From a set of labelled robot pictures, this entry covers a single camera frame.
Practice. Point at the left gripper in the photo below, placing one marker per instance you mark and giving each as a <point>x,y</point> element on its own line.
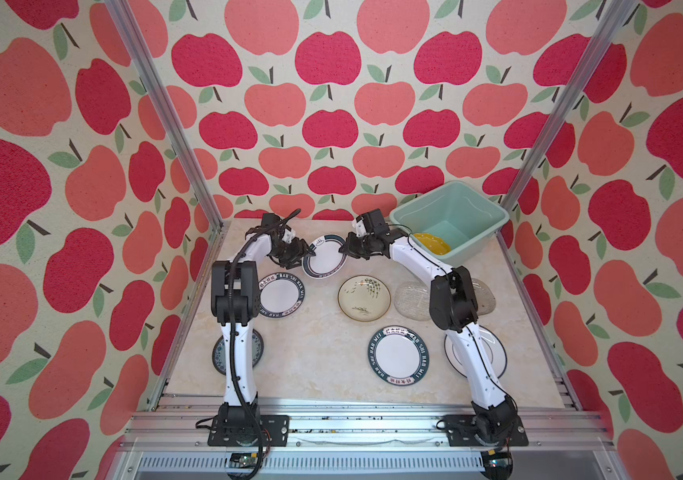
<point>298,252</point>

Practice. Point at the white black ring plate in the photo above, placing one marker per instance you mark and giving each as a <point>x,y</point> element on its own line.
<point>493,348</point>

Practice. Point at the clear glass plate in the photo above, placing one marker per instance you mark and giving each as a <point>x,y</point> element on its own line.
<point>412,301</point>

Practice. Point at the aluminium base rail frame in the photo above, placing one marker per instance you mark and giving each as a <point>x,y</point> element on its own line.
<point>336,440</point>

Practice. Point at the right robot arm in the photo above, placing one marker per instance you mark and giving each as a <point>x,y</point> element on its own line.
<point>453,308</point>

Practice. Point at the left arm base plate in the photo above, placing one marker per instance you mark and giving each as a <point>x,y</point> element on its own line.
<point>234,431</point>

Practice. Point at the green rim plate back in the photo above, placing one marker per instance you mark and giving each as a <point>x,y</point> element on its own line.
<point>327,259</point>

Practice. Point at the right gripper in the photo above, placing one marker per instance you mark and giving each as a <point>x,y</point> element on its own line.
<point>347,247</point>

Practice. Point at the grey glass plate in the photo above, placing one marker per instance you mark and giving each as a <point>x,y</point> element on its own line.
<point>486,302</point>

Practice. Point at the green rim plate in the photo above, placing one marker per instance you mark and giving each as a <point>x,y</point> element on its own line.
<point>281,295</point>
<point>398,356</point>
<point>327,259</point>

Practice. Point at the blue patterned plate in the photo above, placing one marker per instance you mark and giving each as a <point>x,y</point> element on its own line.
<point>219,352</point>

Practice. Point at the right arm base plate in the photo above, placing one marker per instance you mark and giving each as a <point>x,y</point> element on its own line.
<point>476,431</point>

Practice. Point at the beige bamboo pattern plate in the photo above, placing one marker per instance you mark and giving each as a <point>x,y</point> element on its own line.
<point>364,298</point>

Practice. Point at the aluminium frame post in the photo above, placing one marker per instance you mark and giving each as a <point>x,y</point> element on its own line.
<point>128,27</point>
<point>615,16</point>

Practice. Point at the left aluminium frame post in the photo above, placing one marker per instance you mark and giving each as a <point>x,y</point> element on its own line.
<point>128,27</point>

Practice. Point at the right aluminium frame post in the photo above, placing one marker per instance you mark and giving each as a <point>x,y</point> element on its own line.
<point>615,16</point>

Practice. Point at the mint green plastic bin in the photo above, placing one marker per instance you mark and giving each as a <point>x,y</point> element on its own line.
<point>462,217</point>

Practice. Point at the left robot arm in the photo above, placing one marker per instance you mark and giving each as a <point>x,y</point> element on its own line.
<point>236,301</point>

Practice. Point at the green rim plate front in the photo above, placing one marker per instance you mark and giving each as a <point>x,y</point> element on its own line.
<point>398,356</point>

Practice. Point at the yellow polka dot plate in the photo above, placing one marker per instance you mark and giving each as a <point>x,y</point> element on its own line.
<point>434,244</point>

